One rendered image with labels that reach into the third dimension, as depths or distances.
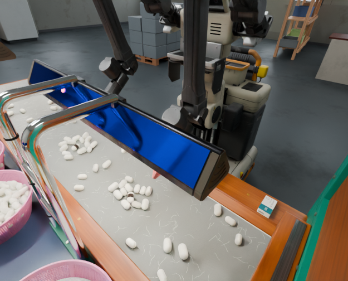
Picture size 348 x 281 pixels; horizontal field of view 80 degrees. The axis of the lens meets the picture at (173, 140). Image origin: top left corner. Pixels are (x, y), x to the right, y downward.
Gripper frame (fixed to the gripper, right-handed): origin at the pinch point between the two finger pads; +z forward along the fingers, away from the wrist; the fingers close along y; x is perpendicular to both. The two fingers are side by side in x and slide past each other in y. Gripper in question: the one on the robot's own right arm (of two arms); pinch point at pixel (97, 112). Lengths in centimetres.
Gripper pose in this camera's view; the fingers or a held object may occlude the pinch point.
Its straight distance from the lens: 93.1
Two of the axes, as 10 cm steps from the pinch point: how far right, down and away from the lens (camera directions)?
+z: -5.3, 8.5, -0.9
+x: 4.0, 3.4, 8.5
